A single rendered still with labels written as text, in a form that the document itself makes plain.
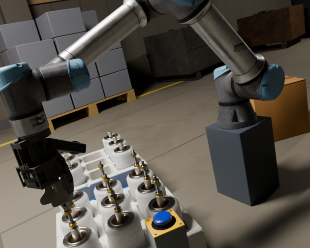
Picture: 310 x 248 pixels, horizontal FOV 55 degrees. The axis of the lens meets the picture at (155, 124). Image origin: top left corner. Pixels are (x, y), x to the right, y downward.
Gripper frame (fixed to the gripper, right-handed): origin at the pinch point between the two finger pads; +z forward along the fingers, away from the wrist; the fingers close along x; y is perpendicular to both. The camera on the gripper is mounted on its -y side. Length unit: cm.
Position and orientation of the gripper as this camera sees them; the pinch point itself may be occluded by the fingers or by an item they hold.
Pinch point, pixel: (67, 203)
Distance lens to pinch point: 80.0
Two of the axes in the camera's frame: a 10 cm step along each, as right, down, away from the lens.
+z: 2.3, 9.3, 2.8
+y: -5.1, 3.6, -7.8
